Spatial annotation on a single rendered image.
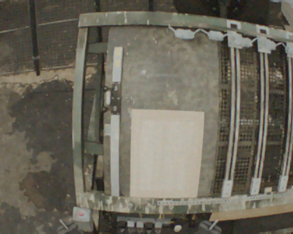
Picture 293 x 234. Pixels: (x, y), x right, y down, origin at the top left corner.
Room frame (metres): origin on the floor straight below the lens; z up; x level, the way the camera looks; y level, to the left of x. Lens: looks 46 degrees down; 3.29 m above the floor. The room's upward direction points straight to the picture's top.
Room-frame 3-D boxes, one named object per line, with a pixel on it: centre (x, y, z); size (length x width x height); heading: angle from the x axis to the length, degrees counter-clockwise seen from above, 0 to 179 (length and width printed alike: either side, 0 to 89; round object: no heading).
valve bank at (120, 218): (1.46, -0.02, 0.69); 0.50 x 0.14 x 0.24; 87
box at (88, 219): (1.42, 0.43, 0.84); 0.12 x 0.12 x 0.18; 87
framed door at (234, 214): (1.73, -0.98, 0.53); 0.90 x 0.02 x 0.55; 87
